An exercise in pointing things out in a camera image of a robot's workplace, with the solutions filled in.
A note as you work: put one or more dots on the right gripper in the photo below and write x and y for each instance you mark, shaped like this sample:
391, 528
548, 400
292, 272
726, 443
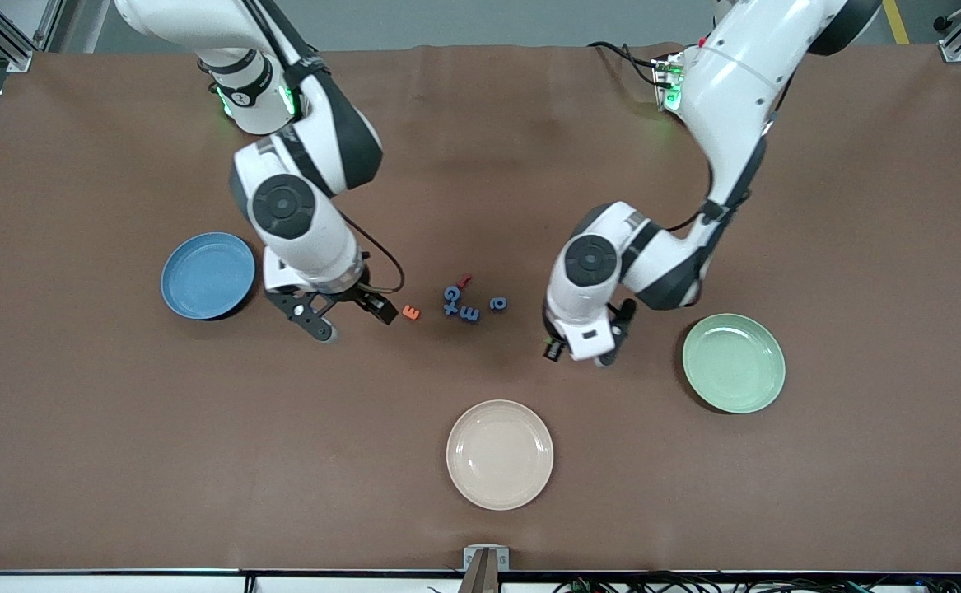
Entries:
356, 295

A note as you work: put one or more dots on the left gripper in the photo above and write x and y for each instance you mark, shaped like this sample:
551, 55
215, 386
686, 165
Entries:
553, 348

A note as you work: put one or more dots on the blue foam letter C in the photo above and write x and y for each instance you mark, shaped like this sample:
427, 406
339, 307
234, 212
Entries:
445, 293

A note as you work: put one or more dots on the blue foam letter m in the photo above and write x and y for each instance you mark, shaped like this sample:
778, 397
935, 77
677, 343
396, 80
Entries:
469, 314

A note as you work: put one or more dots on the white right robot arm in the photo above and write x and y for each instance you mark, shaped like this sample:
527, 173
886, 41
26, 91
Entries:
282, 206

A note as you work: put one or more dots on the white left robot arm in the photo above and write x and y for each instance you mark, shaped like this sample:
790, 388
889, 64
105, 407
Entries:
591, 259

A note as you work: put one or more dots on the orange foam letter E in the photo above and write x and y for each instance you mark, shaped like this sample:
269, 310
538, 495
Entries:
411, 312

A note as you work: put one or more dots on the blue foam letter a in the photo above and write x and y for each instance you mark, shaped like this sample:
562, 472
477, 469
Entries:
494, 305

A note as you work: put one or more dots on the red foam letter r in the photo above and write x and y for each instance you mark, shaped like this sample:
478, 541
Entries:
464, 282

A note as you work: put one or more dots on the beige plate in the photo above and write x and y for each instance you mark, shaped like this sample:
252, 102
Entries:
500, 455

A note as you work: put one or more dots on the blue plate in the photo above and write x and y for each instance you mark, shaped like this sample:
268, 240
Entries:
204, 280

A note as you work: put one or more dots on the green plate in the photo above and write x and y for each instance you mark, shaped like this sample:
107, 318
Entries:
733, 364

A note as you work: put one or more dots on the silver base connector box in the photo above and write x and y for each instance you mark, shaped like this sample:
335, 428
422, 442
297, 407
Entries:
668, 78

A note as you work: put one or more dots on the brown table cover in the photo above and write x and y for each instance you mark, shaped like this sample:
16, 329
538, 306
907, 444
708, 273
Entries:
118, 453

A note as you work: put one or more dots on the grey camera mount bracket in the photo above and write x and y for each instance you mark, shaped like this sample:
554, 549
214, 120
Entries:
484, 568

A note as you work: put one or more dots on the white table edge rail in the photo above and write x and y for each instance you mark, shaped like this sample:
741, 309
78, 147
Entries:
118, 585

